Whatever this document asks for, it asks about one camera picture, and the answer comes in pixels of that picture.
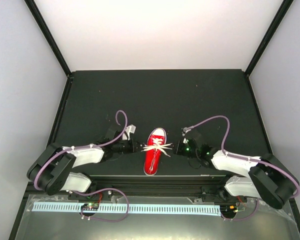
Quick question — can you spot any red canvas sneaker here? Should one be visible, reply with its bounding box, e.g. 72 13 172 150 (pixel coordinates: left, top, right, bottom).
143 128 167 176

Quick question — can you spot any white shoelace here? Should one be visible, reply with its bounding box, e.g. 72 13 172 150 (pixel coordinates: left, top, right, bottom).
142 137 172 157

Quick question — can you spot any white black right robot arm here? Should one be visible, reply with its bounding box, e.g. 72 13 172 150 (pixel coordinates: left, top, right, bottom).
172 130 300 210

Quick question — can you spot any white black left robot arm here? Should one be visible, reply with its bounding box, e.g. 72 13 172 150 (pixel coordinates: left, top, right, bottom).
26 124 145 200

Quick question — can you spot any right controller circuit board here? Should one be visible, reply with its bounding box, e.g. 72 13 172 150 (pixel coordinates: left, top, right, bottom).
221 205 242 213

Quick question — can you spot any controller circuit board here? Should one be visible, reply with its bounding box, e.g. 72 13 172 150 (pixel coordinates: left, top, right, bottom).
80 203 99 211
221 205 242 213

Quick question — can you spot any left controller circuit board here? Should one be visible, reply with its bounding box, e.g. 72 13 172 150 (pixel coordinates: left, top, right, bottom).
80 203 99 211

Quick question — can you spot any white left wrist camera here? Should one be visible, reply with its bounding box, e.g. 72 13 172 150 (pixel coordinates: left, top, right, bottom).
122 124 136 141

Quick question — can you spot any black front mounting rail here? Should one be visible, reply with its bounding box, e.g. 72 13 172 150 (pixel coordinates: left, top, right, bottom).
84 175 247 204

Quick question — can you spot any black frame rail right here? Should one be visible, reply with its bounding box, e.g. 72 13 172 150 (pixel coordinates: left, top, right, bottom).
243 72 300 240

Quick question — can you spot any black frame rail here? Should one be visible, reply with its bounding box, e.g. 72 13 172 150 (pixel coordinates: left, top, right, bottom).
243 72 300 240
8 72 74 240

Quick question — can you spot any white slotted cable duct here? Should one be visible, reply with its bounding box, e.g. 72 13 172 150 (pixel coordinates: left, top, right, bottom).
32 202 221 217

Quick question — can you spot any black frame rail left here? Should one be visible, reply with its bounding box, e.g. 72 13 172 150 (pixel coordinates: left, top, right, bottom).
8 72 74 240

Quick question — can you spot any black aluminium frame post left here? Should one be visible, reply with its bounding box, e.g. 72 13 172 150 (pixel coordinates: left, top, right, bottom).
24 0 72 77

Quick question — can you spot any black aluminium frame post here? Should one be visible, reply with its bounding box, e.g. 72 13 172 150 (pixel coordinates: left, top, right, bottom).
244 0 294 77
24 0 72 77

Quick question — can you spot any black aluminium frame post right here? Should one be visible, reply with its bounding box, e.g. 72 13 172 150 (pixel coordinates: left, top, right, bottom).
244 0 294 77

